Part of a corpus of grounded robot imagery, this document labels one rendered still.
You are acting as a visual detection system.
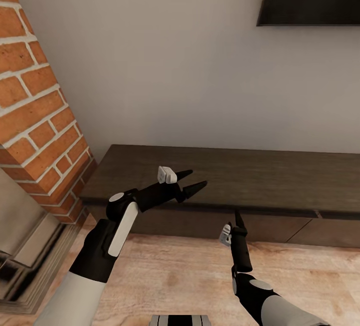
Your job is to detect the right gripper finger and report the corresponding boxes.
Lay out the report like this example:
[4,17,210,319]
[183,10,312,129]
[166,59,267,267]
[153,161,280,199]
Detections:
[234,209,246,228]

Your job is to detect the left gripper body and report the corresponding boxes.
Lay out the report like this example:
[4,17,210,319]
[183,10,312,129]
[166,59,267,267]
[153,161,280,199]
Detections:
[148,182,184,207]

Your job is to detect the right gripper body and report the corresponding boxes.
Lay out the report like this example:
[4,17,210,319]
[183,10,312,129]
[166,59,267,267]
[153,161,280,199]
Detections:
[230,227,250,256]

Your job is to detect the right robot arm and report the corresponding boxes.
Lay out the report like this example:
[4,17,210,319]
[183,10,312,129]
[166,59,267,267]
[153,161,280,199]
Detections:
[218,209,332,326]

